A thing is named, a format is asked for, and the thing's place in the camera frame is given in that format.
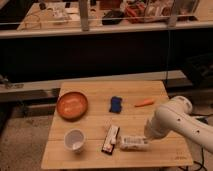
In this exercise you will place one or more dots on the white plastic bottle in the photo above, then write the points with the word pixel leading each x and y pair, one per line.
pixel 133 143

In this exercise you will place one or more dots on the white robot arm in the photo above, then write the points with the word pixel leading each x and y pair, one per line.
pixel 174 115

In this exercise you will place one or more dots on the blue sponge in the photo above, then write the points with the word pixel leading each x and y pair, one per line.
pixel 115 104

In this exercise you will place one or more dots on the orange carrot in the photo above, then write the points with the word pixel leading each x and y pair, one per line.
pixel 145 102

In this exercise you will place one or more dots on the black rectangular harmonica box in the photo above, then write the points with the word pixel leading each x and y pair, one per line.
pixel 110 139

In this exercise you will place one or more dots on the white cup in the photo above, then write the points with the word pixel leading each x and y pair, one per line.
pixel 74 141

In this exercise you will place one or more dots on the black bag on shelf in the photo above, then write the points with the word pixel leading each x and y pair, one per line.
pixel 112 17

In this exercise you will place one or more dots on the red object on shelf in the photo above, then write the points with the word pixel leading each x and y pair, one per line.
pixel 135 13

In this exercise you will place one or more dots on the metal shelf post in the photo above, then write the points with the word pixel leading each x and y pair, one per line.
pixel 83 9

